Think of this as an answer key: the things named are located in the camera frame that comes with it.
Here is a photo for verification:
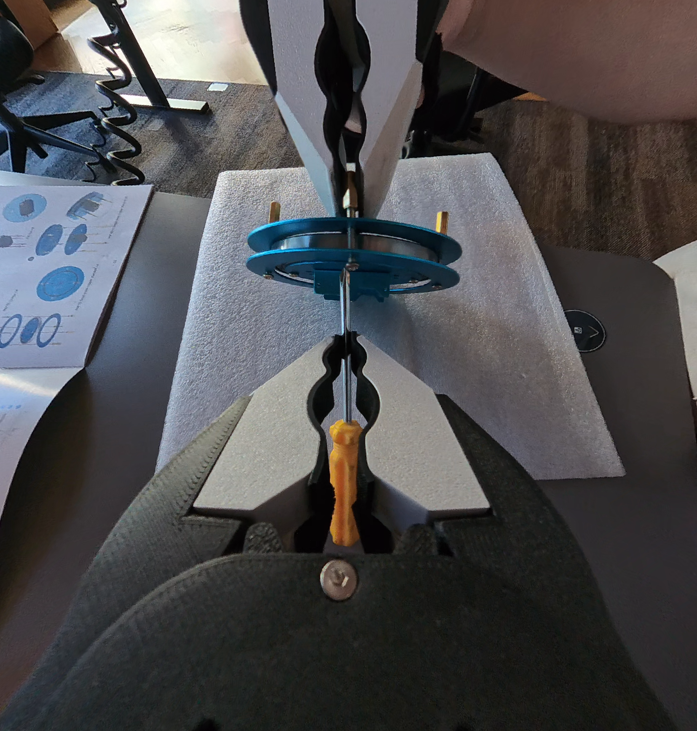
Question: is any white foam sheet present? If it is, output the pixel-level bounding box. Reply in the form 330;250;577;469
154;151;628;482

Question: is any brown cardboard box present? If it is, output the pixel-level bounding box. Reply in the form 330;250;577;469
13;0;62;50

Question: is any dark grey desk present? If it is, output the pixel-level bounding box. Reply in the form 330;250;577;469
0;190;213;716

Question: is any orange-handled screwdriver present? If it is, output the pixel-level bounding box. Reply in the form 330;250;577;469
328;265;365;547

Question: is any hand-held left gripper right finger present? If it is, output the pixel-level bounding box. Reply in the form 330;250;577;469
351;334;491;544

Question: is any person's right forearm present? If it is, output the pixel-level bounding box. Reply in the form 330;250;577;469
437;0;697;124

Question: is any blue round metal base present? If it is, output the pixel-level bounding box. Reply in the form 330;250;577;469
246;216;462;304

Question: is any black saddle stool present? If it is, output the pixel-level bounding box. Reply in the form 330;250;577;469
0;13;116;173

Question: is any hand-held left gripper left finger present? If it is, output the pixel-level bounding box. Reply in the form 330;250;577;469
193;336;348;550

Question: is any open instruction booklet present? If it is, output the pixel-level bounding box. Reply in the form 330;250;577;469
0;183;155;567

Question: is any coiled black cable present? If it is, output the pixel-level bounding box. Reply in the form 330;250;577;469
87;0;145;187

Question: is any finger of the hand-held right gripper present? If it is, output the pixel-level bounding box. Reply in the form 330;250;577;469
353;0;424;218
264;0;350;216

